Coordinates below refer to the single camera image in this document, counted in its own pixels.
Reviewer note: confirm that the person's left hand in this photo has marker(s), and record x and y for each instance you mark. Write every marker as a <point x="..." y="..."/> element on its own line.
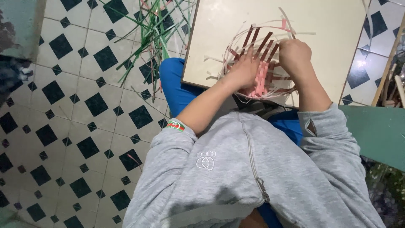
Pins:
<point x="242" y="73"/>

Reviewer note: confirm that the person's right hand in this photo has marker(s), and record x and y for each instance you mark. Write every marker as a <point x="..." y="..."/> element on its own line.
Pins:
<point x="292" y="58"/>

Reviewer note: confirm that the person's left fingers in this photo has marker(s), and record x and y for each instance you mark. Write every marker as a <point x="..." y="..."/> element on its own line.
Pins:
<point x="253" y="60"/>

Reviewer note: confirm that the woven strip basket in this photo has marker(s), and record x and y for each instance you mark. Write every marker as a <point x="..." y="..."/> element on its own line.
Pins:
<point x="262" y="68"/>

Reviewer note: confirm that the cream board table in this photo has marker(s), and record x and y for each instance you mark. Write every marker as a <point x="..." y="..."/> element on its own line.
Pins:
<point x="253" y="31"/>

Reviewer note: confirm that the pile of green strips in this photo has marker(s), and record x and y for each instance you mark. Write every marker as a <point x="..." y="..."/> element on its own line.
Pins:
<point x="152" y="34"/>

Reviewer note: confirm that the grey zip hoodie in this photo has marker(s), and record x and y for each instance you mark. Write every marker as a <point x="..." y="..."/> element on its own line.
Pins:
<point x="253" y="171"/>

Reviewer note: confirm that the bundle of wooden sticks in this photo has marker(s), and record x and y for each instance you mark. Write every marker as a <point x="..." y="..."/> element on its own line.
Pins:
<point x="392" y="82"/>

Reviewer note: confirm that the green bench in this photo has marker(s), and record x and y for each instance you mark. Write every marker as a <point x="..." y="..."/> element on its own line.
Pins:
<point x="376" y="133"/>

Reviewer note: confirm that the pink strip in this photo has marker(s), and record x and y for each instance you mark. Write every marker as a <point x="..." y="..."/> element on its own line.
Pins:
<point x="135" y="160"/>

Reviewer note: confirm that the green metal cabinet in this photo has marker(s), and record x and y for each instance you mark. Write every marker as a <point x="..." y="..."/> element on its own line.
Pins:
<point x="19" y="28"/>

